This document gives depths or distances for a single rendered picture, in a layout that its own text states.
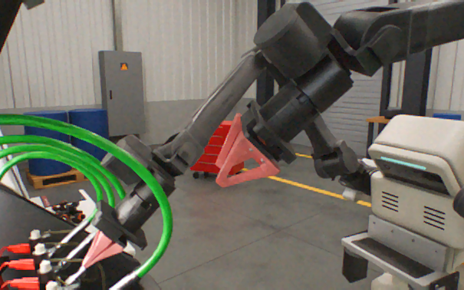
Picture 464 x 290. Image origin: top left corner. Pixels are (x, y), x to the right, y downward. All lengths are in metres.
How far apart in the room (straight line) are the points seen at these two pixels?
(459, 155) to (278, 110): 0.55
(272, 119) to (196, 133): 0.26
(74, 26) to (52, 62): 0.80
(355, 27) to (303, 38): 0.07
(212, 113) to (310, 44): 0.36
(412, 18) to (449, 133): 0.47
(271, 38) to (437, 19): 0.21
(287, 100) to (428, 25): 0.18
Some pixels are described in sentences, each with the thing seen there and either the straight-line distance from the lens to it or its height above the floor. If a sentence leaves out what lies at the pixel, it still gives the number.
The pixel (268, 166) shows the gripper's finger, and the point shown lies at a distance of 0.41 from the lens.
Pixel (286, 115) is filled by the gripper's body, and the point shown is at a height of 1.44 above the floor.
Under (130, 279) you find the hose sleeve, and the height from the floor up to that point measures 1.19.
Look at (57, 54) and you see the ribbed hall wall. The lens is 7.24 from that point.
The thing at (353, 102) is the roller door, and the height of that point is 1.04.
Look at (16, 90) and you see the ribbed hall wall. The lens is 7.07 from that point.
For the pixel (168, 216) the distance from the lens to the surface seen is 0.50.
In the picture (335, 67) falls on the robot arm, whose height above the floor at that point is 1.49.
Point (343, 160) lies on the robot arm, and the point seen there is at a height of 1.26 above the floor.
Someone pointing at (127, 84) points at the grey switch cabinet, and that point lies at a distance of 7.33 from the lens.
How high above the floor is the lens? 1.48
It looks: 11 degrees down
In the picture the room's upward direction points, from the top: straight up
